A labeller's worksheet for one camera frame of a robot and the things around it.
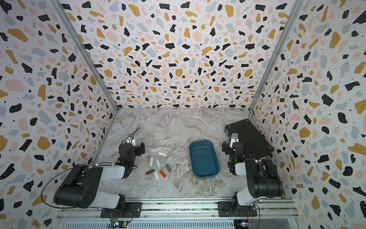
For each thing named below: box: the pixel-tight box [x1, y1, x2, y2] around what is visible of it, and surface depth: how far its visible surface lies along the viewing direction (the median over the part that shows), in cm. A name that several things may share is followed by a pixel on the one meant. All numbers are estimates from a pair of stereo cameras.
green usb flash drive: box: [149, 157, 155, 167], surface depth 92 cm
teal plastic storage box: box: [188, 139, 221, 180], surface depth 94 cm
